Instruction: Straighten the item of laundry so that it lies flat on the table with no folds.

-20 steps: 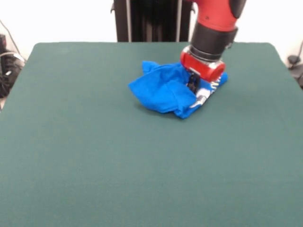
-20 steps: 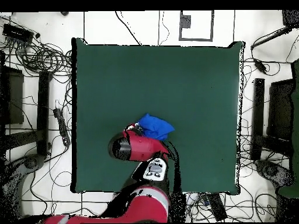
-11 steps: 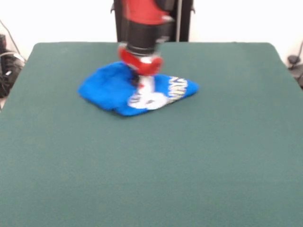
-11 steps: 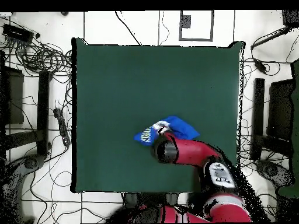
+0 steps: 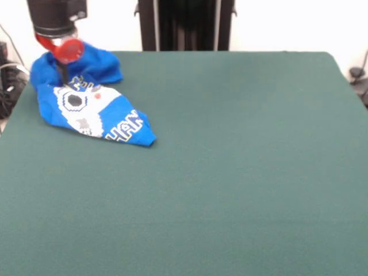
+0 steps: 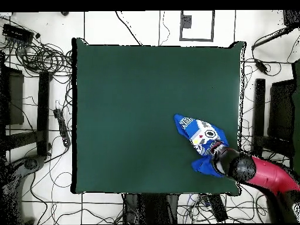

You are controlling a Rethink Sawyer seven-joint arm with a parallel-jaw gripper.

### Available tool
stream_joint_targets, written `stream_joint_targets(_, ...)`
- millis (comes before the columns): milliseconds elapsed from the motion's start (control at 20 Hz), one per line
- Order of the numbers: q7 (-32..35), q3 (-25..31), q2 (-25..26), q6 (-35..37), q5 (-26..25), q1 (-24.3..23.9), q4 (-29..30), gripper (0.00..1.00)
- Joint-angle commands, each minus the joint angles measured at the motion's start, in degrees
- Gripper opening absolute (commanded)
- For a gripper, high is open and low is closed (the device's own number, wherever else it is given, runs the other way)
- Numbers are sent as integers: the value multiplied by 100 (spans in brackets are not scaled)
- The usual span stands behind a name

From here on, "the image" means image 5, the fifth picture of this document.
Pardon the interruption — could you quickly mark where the dark green table cloth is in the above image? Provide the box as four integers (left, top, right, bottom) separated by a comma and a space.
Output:
0, 51, 368, 276

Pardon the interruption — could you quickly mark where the black equipment pile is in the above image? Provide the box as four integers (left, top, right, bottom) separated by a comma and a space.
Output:
0, 41, 32, 119

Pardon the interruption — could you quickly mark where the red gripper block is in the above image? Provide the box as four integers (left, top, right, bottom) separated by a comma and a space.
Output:
34, 32, 86, 86

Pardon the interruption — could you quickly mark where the black cable bundle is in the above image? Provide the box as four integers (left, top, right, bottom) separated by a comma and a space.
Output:
349, 48, 368, 109

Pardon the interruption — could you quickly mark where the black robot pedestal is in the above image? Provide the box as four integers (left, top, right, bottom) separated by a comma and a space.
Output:
134, 0, 238, 52

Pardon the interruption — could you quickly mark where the blue printed t-shirt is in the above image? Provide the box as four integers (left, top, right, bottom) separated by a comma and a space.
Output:
30, 41, 158, 148

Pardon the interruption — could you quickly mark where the grey cable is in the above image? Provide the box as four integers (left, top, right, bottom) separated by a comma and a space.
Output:
0, 24, 24, 67

